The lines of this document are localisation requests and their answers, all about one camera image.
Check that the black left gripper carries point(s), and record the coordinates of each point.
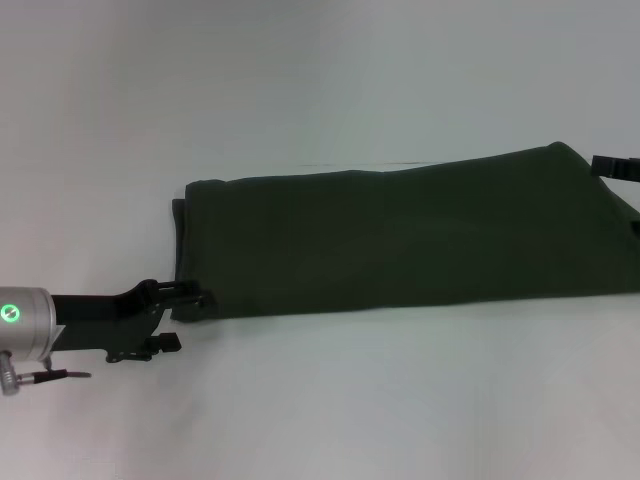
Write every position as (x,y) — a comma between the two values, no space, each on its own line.
(105,320)

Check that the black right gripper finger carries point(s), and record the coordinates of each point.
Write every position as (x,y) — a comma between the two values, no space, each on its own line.
(615,167)

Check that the dark green t-shirt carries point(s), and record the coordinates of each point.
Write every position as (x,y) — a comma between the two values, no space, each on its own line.
(400,235)

